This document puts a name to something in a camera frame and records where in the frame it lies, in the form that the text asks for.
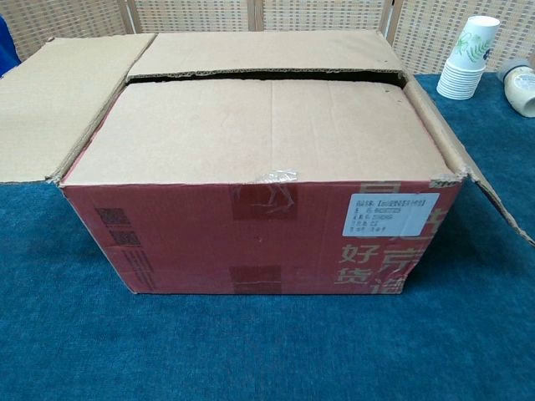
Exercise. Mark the red cardboard shipping box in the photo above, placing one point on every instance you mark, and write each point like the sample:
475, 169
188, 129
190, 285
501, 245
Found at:
251, 167

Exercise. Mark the stack of paper cups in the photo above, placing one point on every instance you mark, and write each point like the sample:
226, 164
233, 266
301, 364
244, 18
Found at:
464, 62

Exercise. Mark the mayonnaise squeeze bottle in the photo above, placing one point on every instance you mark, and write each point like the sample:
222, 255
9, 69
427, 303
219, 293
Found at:
520, 89

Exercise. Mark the blue towel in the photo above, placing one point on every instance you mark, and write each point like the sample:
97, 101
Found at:
7, 50

